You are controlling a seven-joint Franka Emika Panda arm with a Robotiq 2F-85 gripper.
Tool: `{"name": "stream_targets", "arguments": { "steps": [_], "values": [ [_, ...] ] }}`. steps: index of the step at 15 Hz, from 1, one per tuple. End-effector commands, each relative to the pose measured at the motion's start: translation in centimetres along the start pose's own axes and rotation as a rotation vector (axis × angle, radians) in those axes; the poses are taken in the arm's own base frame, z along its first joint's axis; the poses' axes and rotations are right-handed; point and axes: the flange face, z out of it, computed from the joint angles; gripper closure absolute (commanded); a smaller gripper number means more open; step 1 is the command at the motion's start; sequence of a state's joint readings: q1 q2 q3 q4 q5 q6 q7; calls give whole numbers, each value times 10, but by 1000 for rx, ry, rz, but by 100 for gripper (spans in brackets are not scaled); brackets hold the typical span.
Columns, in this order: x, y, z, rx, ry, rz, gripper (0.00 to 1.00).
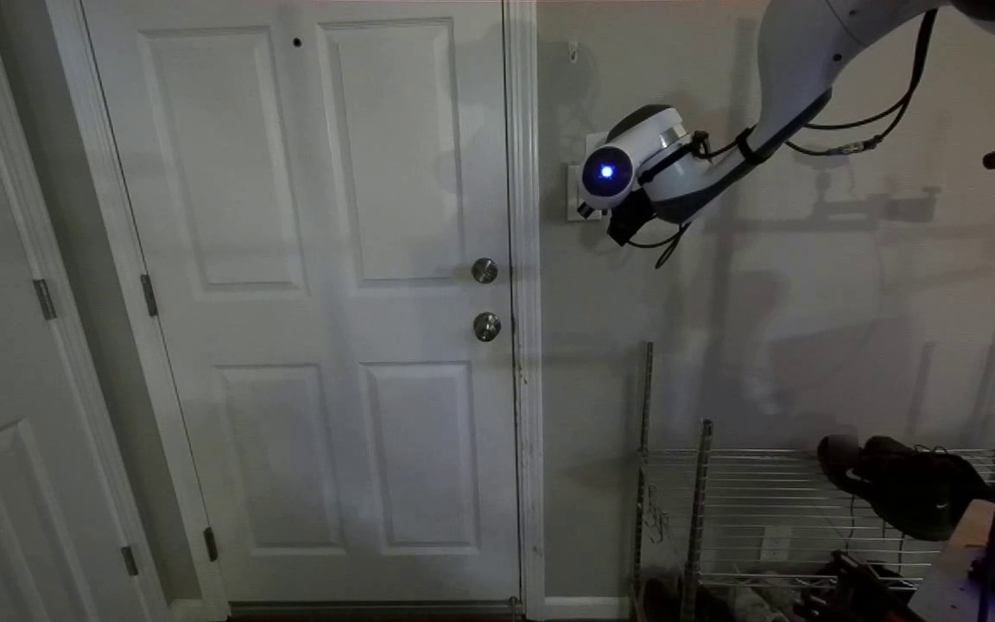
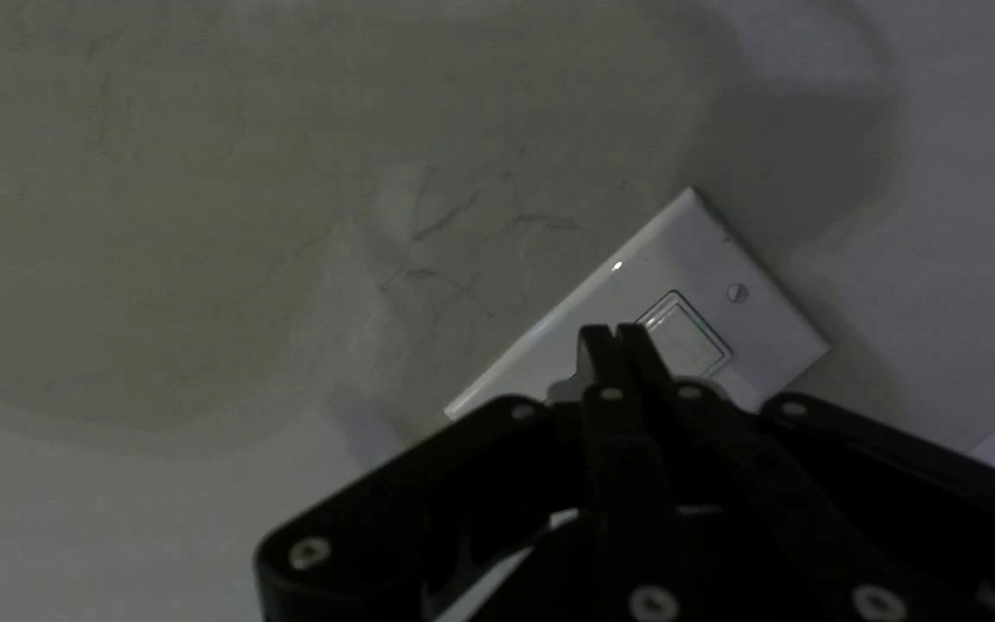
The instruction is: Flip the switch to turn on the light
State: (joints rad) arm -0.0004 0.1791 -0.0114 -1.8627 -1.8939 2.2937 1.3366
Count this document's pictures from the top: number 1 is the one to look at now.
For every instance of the silver door knob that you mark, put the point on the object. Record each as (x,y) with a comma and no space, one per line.
(487,327)

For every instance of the silver deadbolt lock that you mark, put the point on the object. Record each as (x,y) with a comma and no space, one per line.
(484,272)

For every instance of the white paper tag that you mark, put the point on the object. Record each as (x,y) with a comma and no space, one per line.
(774,542)

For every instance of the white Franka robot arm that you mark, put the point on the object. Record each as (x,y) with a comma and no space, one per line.
(796,56)

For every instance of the white panelled closet door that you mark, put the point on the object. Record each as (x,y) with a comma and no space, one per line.
(14,402)

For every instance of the dark closet door hinge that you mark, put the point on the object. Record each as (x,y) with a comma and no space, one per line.
(47,298)
(129,562)

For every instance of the white light switch plate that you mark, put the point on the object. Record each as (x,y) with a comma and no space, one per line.
(573,209)

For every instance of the white panelled entry door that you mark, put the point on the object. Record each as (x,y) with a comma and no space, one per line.
(290,323)

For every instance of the black boot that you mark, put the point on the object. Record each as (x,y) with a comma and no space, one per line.
(933,488)
(847,460)

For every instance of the tan box with purple glow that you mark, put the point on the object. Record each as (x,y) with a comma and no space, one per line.
(967,565)

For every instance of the dark entry door hinge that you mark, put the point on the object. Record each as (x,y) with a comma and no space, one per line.
(151,296)
(212,542)

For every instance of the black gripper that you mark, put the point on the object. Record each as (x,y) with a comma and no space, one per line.
(630,219)

